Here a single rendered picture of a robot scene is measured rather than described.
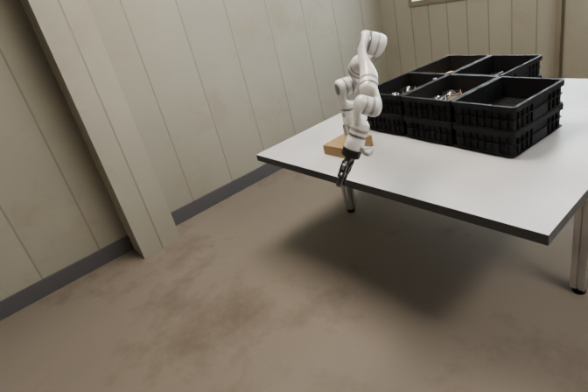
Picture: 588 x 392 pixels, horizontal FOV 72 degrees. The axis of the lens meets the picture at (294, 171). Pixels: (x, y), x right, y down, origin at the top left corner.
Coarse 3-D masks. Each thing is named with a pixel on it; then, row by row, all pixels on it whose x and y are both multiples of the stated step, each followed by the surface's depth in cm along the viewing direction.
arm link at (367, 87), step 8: (368, 80) 152; (360, 88) 153; (368, 88) 151; (376, 88) 151; (368, 96) 149; (376, 96) 150; (368, 104) 147; (376, 104) 148; (368, 112) 149; (376, 112) 148
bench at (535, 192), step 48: (576, 96) 218; (288, 144) 248; (384, 144) 216; (432, 144) 202; (576, 144) 171; (384, 192) 173; (432, 192) 161; (480, 192) 154; (528, 192) 147; (576, 192) 141; (528, 240) 130; (576, 240) 178; (576, 288) 187
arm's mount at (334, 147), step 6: (336, 138) 224; (342, 138) 222; (366, 138) 213; (324, 144) 220; (330, 144) 218; (336, 144) 216; (342, 144) 214; (366, 144) 214; (372, 144) 217; (324, 150) 222; (330, 150) 217; (336, 150) 214; (336, 156) 215; (342, 156) 212
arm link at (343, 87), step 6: (342, 78) 204; (348, 78) 203; (336, 84) 203; (342, 84) 201; (348, 84) 201; (336, 90) 205; (342, 90) 201; (348, 90) 202; (342, 96) 203; (342, 102) 205; (348, 102) 204; (342, 108) 208; (348, 108) 206
